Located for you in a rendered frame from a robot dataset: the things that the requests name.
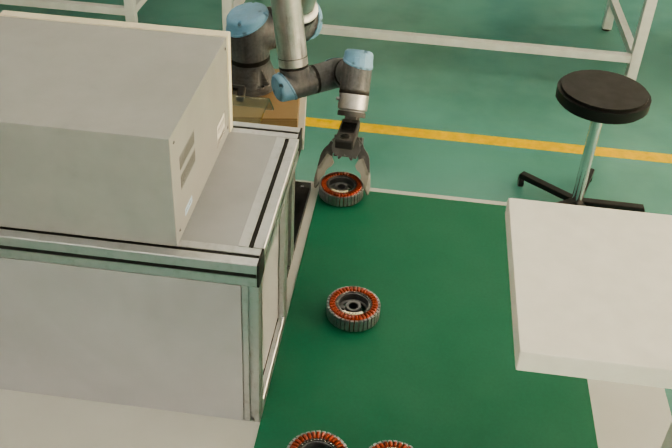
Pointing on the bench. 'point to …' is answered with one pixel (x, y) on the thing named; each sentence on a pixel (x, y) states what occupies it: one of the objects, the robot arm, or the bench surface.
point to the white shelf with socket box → (591, 292)
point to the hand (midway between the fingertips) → (340, 190)
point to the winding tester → (109, 124)
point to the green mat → (415, 337)
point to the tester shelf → (229, 219)
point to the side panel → (264, 323)
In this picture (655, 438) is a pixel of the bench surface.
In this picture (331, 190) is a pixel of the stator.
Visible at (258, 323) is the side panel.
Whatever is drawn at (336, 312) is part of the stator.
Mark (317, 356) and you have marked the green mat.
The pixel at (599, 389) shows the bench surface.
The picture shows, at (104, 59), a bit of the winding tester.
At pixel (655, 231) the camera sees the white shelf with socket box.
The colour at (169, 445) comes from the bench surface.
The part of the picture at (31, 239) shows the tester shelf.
